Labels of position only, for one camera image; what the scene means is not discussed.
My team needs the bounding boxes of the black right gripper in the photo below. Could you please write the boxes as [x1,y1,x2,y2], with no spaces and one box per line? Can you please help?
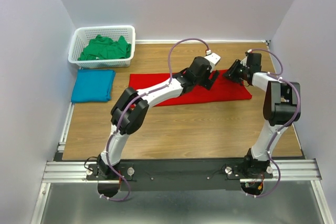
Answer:
[221,59,248,84]

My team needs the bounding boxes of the red t shirt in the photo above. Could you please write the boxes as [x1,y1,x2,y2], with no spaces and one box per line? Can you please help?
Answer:
[129,70,252,106]

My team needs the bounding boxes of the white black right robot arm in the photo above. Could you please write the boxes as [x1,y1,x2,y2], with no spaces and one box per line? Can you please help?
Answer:
[223,49,301,178]

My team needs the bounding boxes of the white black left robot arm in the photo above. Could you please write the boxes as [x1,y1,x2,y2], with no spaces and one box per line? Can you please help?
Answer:
[97,53,221,179]

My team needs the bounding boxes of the white plastic laundry basket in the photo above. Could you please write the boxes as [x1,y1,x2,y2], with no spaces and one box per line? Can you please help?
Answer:
[68,25,135,68]

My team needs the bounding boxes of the green crumpled t shirt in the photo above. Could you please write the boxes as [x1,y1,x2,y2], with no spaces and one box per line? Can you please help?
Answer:
[78,35,131,61]

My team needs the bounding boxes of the blue folded t shirt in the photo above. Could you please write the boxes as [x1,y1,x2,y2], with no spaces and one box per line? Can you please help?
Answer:
[71,69,116,103]

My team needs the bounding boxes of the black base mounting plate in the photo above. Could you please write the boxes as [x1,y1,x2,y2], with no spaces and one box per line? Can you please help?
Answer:
[86,158,274,196]

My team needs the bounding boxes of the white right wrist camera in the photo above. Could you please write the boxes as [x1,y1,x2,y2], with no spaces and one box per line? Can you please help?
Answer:
[240,52,250,67]

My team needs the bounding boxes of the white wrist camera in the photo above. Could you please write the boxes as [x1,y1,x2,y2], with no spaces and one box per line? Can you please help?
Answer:
[240,52,250,67]
[205,53,221,72]

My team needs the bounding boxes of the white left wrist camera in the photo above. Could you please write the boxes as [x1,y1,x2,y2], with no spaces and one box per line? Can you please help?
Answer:
[205,53,221,72]

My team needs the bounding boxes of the white table edge rail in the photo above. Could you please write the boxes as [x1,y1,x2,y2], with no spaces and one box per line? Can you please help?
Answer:
[135,39,271,45]

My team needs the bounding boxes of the aluminium frame rail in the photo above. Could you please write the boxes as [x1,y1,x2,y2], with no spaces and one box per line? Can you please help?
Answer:
[42,159,322,183]

